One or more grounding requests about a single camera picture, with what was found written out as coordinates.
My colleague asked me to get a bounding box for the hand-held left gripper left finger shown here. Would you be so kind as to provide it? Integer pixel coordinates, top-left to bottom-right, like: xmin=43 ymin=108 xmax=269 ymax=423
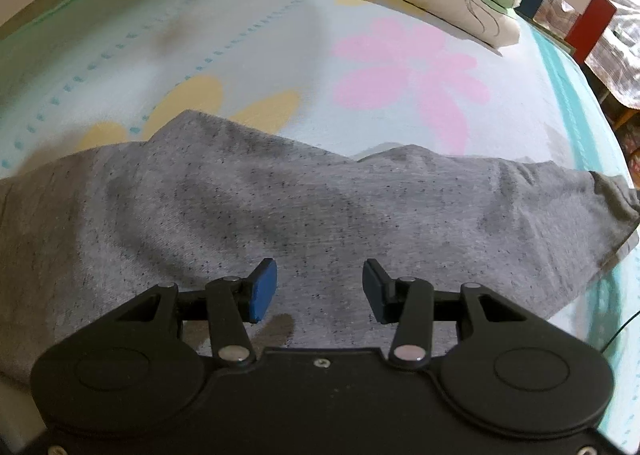
xmin=116 ymin=258 xmax=278 ymax=366

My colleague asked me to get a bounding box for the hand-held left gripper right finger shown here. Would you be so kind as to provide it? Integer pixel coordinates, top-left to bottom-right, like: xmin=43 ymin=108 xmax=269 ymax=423
xmin=362 ymin=258 xmax=527 ymax=369

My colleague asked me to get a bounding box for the grey t-shirt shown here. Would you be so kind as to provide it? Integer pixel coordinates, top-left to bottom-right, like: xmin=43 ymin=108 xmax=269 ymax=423
xmin=0 ymin=109 xmax=640 ymax=387

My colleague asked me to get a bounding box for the floral bed sheet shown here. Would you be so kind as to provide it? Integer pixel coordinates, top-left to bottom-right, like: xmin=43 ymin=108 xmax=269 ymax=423
xmin=0 ymin=0 xmax=640 ymax=455

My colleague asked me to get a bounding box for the red board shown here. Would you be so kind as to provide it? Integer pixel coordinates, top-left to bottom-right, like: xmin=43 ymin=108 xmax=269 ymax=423
xmin=566 ymin=0 xmax=618 ymax=66

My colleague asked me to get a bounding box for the black cable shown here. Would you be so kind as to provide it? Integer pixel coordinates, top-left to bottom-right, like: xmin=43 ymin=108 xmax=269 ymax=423
xmin=599 ymin=309 xmax=640 ymax=355

